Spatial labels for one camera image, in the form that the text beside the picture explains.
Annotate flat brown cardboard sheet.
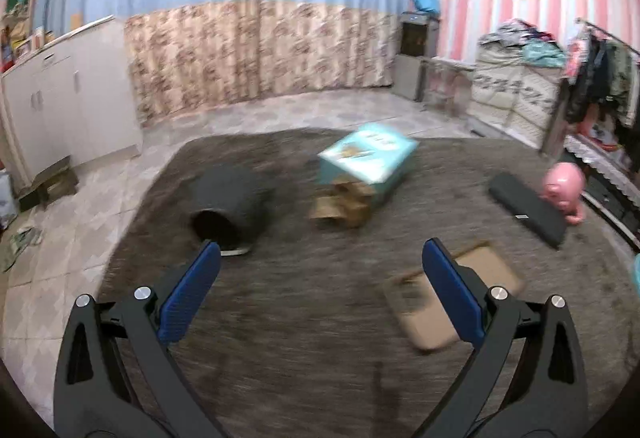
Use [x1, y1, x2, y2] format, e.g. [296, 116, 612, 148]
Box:
[382, 241, 526, 351]

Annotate scattered papers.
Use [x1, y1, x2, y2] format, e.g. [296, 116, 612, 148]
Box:
[0, 227, 43, 271]

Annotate teal cardboard box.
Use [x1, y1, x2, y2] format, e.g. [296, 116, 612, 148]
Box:
[317, 122, 420, 206]

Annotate row of hanging clothes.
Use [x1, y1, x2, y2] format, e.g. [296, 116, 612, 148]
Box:
[565, 26, 640, 129]

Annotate stack of patterned quilts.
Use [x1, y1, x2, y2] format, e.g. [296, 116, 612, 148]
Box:
[467, 43, 568, 146]

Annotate black trash bin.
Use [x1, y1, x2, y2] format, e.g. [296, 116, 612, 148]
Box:
[189, 167, 276, 256]

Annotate small wooden footstool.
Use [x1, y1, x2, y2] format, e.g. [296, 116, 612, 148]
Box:
[17, 157, 80, 211]

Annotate metal clothes rack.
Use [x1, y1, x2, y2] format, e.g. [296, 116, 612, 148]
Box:
[575, 18, 640, 56]

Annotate white lace cloth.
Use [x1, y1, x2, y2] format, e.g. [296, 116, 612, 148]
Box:
[565, 133, 640, 199]

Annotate blue and floral curtain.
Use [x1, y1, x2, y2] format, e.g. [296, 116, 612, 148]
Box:
[30, 0, 418, 126]

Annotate grey water dispenser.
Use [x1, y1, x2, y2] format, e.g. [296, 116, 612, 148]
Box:
[391, 12, 441, 102]

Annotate crumpled brown cardboard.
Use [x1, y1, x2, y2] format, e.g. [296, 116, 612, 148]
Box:
[309, 178, 376, 229]

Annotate white cabinet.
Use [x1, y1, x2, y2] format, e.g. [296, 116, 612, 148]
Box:
[0, 15, 143, 191]

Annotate pile of folded clothes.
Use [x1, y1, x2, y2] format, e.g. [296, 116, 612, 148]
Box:
[479, 18, 568, 66]

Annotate dark grey flat cushion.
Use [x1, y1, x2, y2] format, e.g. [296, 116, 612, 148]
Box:
[488, 171, 568, 250]

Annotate grey brown rug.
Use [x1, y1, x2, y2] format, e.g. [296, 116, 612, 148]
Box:
[95, 127, 640, 438]

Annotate pink piggy bank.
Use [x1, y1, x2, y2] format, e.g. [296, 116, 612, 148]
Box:
[542, 162, 587, 226]

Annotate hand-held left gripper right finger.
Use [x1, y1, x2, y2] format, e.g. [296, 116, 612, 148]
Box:
[414, 238, 590, 438]

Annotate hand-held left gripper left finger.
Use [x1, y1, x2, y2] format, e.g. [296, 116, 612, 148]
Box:
[52, 239, 223, 438]

